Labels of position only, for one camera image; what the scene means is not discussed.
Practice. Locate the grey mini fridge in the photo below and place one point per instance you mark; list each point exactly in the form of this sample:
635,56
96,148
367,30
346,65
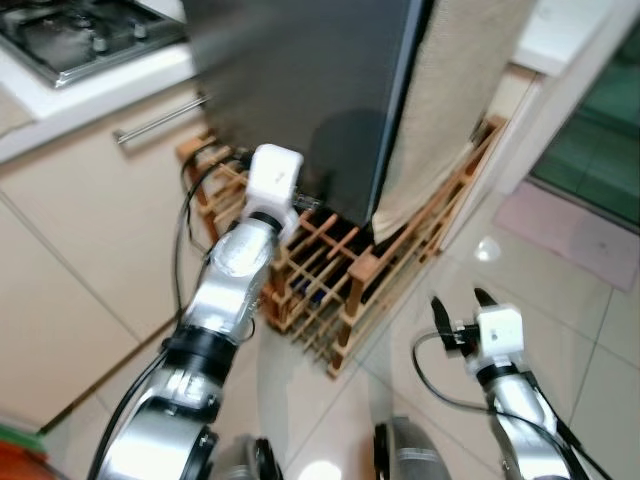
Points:
300,80

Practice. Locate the wooden slatted rack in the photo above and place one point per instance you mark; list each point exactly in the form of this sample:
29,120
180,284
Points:
362,270

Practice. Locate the pink floor mat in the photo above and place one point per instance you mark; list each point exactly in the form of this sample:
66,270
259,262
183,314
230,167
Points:
570,235

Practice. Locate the robot right leg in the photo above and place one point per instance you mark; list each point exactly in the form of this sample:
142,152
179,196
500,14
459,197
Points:
415,455

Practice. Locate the robot leg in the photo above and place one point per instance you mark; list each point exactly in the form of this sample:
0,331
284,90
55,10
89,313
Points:
245,462
415,455

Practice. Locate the crinkled beige cloth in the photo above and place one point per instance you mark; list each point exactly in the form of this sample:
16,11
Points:
450,100

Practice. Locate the beige kitchen cabinet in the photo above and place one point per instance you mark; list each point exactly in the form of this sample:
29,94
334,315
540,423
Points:
80,250

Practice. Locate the robot left leg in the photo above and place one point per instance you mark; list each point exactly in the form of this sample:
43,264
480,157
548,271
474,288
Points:
245,462

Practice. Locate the white side cabinet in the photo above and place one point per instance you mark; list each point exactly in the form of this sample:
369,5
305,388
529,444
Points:
560,40

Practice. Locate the steel gas stove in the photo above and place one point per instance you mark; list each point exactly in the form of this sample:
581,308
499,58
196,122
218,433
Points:
80,40

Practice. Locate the stacked coloured plastic sheets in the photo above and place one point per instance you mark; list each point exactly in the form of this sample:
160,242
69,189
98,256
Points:
15,465

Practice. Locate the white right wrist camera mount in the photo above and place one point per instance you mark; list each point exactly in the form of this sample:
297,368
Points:
500,335

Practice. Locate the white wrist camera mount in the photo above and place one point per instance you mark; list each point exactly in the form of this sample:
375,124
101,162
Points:
500,335
272,180

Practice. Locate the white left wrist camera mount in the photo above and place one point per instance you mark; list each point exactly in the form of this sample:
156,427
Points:
272,180

